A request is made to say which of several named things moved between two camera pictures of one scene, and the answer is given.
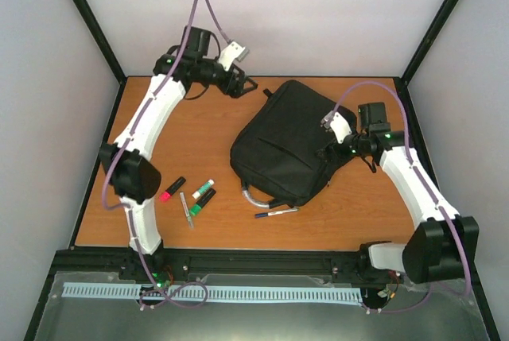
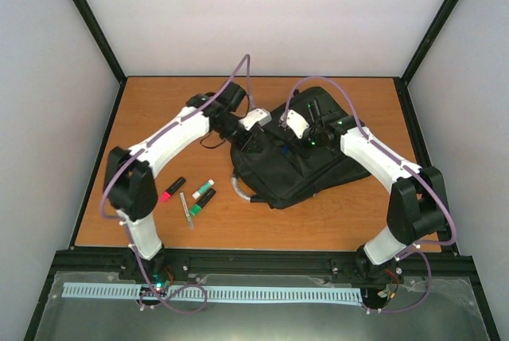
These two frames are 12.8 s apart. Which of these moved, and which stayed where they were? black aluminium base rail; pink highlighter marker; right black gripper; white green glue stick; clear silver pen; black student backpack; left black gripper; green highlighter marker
Moved: left black gripper; black student backpack; right black gripper
Stayed: clear silver pen; black aluminium base rail; green highlighter marker; pink highlighter marker; white green glue stick
